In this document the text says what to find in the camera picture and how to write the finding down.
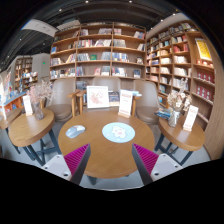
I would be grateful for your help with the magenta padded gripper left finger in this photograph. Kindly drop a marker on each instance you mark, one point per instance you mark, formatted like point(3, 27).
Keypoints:
point(70, 167)

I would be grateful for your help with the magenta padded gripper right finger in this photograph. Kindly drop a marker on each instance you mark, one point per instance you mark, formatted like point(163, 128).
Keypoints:
point(152, 166)

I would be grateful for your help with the round light blue mouse pad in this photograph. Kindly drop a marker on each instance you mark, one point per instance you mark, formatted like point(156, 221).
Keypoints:
point(118, 132)

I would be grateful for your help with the round wooden centre table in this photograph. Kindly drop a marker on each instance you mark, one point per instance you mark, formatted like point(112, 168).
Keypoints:
point(108, 159)

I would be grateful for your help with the round wooden table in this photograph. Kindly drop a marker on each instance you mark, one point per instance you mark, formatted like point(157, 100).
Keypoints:
point(189, 141)
point(108, 159)
point(27, 132)

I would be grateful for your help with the round wooden right table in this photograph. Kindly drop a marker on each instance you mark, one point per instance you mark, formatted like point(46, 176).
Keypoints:
point(189, 141)

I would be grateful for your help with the book on right table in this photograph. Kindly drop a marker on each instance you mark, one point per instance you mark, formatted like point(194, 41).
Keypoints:
point(162, 114)

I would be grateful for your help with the right beige armchair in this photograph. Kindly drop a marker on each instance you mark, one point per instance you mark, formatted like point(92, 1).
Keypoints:
point(147, 105)

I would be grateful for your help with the beige armchair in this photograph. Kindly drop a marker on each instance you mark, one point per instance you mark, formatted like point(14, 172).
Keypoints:
point(62, 102)
point(147, 105)
point(114, 87)

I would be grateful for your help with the round wooden left table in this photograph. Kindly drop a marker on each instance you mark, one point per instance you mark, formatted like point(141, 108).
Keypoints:
point(27, 132)

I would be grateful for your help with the left beige armchair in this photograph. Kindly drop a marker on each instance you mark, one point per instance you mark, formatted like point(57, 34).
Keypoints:
point(62, 102)

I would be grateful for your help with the right vase with flowers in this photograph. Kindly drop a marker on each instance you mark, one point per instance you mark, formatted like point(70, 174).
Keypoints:
point(178, 101)

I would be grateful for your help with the vase with flowers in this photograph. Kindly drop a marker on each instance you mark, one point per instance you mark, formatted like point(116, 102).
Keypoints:
point(178, 101)
point(38, 93)

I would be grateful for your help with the white sign on right table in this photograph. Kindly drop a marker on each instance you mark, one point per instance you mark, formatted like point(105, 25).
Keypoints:
point(190, 118)

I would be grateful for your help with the white sign on table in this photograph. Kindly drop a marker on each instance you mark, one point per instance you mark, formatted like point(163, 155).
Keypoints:
point(27, 105)
point(190, 118)

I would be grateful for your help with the white red standing sign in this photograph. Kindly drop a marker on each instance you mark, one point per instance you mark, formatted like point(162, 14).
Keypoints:
point(125, 105)

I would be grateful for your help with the framed picture sign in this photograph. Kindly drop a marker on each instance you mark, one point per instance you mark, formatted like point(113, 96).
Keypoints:
point(97, 97)

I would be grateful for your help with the white sign on left table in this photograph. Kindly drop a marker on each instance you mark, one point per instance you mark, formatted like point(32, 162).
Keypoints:
point(27, 105)

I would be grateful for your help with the left vase with flowers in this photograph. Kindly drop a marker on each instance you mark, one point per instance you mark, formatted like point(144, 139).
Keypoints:
point(38, 93)

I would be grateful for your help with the middle beige armchair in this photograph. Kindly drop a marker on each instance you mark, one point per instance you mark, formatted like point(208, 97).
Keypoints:
point(114, 87)

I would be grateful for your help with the far left wooden bookshelf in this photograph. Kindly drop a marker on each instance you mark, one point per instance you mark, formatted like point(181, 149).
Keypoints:
point(25, 77)

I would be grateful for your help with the large wooden centre bookshelf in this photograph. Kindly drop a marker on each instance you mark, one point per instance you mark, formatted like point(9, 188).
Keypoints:
point(99, 49)

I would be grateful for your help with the wooden right bookshelf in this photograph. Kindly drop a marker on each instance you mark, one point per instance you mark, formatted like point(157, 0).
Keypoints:
point(172, 54)

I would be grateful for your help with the yellow poster on shelf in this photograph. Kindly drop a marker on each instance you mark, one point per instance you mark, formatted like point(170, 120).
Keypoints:
point(203, 49)

